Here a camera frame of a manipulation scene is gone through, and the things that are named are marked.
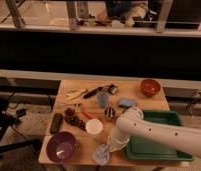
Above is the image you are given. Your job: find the cream plastic utensil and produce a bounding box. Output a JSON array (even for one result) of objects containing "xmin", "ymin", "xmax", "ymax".
[{"xmin": 66, "ymin": 88, "xmax": 87, "ymax": 101}]

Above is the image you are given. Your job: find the red bowl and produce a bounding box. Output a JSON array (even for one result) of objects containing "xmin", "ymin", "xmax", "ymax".
[{"xmin": 140, "ymin": 79, "xmax": 161, "ymax": 97}]

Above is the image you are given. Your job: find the purple bowl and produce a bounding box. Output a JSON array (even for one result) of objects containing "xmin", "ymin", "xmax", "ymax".
[{"xmin": 46, "ymin": 131, "xmax": 77, "ymax": 163}]

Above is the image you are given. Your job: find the small metal cup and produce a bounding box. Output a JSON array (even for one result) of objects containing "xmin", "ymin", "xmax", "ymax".
[{"xmin": 108, "ymin": 84, "xmax": 118, "ymax": 95}]

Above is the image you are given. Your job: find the translucent blue cup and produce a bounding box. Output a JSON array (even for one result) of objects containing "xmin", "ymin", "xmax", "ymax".
[{"xmin": 97, "ymin": 91, "xmax": 109, "ymax": 108}]

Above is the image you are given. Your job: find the light blue towel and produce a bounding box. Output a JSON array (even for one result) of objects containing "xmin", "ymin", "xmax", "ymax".
[{"xmin": 91, "ymin": 144, "xmax": 110, "ymax": 166}]

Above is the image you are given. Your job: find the green plastic tray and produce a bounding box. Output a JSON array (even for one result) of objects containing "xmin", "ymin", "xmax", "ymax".
[{"xmin": 125, "ymin": 110, "xmax": 194, "ymax": 162}]

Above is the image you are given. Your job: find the blue sponge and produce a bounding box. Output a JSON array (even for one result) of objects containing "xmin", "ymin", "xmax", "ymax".
[{"xmin": 118, "ymin": 98, "xmax": 137, "ymax": 108}]

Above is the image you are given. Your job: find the red handled tool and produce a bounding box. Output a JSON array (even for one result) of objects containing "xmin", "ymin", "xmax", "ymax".
[{"xmin": 77, "ymin": 106, "xmax": 99, "ymax": 119}]

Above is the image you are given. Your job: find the white paper cup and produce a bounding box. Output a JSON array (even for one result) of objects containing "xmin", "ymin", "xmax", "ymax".
[{"xmin": 85, "ymin": 119, "xmax": 103, "ymax": 138}]

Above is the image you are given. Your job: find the dark grape bunch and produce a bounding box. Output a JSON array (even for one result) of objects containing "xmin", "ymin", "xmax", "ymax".
[{"xmin": 64, "ymin": 108, "xmax": 86, "ymax": 130}]

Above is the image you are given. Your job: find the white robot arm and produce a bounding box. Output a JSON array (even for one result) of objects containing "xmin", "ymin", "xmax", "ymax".
[{"xmin": 108, "ymin": 107, "xmax": 201, "ymax": 158}]

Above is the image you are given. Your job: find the black remote control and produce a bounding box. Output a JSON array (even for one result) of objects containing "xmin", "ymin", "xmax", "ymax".
[{"xmin": 50, "ymin": 113, "xmax": 63, "ymax": 134}]

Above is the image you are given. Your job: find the black handled brush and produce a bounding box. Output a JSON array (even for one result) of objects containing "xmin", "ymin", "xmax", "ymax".
[{"xmin": 83, "ymin": 86, "xmax": 107, "ymax": 99}]

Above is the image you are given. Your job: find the black white striped ball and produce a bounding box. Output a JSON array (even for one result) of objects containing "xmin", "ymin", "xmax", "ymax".
[{"xmin": 104, "ymin": 107, "xmax": 116, "ymax": 121}]

